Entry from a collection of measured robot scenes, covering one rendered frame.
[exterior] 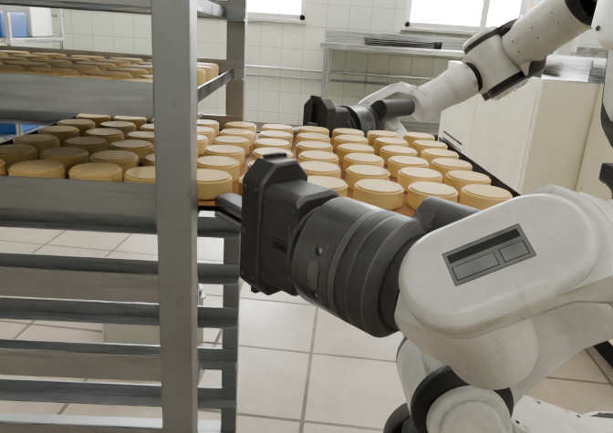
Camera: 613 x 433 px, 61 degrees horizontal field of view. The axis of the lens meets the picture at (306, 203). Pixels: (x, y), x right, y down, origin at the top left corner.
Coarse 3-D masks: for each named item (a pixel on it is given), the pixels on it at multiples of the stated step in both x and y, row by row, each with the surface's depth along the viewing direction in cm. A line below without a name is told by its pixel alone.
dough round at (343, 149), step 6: (342, 144) 72; (348, 144) 72; (354, 144) 72; (360, 144) 72; (342, 150) 69; (348, 150) 69; (354, 150) 68; (360, 150) 68; (366, 150) 69; (372, 150) 70; (342, 156) 69; (342, 162) 70
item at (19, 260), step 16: (0, 256) 94; (16, 256) 94; (32, 256) 94; (48, 256) 94; (64, 256) 94; (80, 256) 94; (128, 272) 95; (144, 272) 95; (208, 272) 95; (224, 272) 95
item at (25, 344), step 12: (24, 348) 100; (36, 348) 100; (48, 348) 100; (60, 348) 100; (72, 348) 100; (84, 348) 100; (96, 348) 100; (108, 348) 100; (120, 348) 100; (132, 348) 100; (144, 348) 100; (156, 348) 100; (204, 348) 100; (216, 348) 100; (228, 348) 101; (204, 360) 101; (216, 360) 101; (228, 360) 101
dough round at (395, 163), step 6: (396, 156) 66; (402, 156) 67; (408, 156) 67; (390, 162) 64; (396, 162) 64; (402, 162) 63; (408, 162) 63; (414, 162) 64; (420, 162) 64; (426, 162) 64; (390, 168) 64; (396, 168) 63; (426, 168) 64; (390, 174) 64; (396, 174) 64
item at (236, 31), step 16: (240, 0) 81; (240, 32) 83; (240, 48) 84; (240, 96) 86; (240, 112) 87; (224, 240) 94; (240, 240) 94; (224, 256) 95; (224, 288) 97; (224, 304) 98; (224, 336) 100; (224, 384) 103; (224, 416) 106
